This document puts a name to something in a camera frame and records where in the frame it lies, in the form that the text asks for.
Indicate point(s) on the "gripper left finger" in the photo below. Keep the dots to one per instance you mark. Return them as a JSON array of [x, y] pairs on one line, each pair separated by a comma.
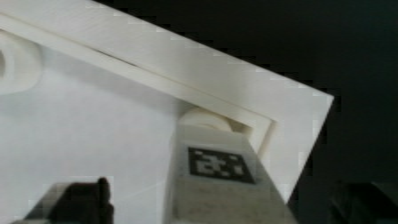
[[74, 204]]

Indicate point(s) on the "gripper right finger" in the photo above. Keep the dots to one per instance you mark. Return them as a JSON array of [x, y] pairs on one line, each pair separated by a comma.
[[362, 203]]

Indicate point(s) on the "white leg with tag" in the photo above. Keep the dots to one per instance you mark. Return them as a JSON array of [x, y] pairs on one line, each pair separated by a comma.
[[220, 192]]

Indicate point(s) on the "white square table top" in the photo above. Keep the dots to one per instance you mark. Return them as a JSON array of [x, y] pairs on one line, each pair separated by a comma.
[[103, 77]]

